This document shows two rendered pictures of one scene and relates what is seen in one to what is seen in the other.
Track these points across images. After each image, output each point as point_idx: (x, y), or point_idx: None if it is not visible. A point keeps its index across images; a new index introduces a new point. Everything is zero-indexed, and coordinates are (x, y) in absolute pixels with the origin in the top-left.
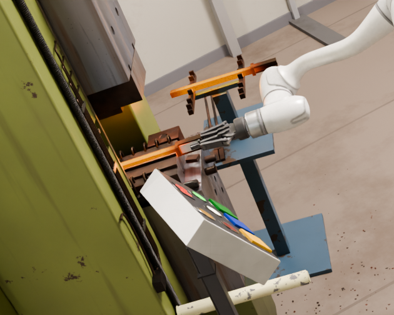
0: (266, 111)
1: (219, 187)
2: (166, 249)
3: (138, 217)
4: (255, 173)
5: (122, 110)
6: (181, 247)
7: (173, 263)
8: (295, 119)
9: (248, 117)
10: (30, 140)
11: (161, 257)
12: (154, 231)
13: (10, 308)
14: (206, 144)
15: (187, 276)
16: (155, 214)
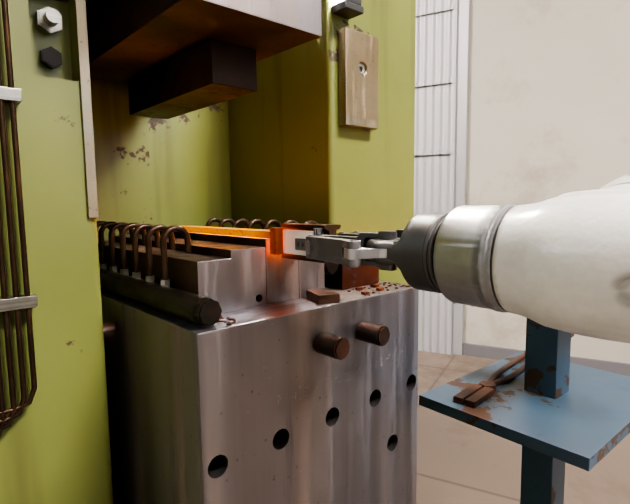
0: (534, 207)
1: (375, 426)
2: (131, 439)
3: None
4: (544, 494)
5: (214, 78)
6: (146, 462)
7: (134, 485)
8: None
9: (463, 209)
10: None
11: (62, 433)
12: (125, 377)
13: None
14: (314, 238)
15: None
16: (131, 336)
